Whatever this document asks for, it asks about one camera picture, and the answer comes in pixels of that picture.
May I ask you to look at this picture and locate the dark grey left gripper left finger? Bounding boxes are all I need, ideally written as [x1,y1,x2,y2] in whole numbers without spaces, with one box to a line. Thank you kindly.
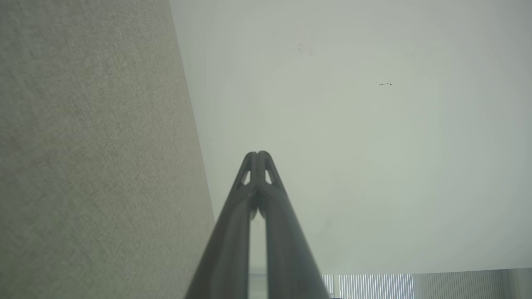
[185,151,259,299]

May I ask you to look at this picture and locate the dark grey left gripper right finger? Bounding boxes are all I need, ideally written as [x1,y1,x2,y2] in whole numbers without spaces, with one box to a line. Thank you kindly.
[258,151,331,299]

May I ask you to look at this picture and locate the white vertical blinds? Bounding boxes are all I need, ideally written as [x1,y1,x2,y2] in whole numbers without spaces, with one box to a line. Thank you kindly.
[322,271,512,299]

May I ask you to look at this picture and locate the grey fabric sofa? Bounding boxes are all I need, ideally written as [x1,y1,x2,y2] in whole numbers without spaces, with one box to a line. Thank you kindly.
[0,0,217,299]

